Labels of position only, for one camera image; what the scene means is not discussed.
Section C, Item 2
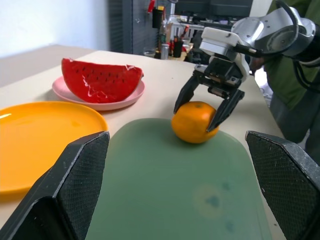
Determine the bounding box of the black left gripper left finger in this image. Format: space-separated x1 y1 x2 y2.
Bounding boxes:
0 130 111 240

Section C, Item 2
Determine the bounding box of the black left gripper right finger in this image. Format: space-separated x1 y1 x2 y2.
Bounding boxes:
245 130 320 240

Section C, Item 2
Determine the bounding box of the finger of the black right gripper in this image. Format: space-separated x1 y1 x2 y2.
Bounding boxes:
206 88 246 133
173 74 201 115

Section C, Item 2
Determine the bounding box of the orange mandarin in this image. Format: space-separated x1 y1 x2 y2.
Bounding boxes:
171 101 220 144

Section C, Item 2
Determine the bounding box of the orange plate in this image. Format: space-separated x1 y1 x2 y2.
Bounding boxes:
0 101 109 203

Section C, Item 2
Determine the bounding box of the green plate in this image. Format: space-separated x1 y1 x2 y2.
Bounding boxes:
84 117 273 240

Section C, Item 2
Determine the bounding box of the pink plate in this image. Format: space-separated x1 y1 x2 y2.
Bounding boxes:
51 76 146 112

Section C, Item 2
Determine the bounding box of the black pen holder cup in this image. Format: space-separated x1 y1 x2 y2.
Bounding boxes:
172 40 184 59

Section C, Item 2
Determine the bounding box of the silver metal can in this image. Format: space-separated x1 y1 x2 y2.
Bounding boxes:
160 43 170 60

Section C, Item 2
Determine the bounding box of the clear plastic bottle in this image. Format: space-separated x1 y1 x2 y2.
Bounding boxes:
159 19 168 47

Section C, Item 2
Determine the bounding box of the black computer monitor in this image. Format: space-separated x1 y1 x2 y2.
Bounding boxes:
174 0 254 19

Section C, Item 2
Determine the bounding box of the person in green jacket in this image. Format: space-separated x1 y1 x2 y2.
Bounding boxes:
249 0 320 166

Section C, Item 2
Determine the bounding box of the black box with yellow label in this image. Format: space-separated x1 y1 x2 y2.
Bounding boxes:
152 6 165 29

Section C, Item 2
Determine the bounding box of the dark grey pegboard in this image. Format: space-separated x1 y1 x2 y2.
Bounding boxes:
122 0 161 55

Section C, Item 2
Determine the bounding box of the red watermelon slice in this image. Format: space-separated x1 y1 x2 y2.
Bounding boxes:
61 57 145 104

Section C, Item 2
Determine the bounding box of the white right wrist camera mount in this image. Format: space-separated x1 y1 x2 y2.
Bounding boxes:
199 26 251 82

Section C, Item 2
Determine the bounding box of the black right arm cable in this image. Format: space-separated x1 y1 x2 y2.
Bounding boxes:
234 0 320 95

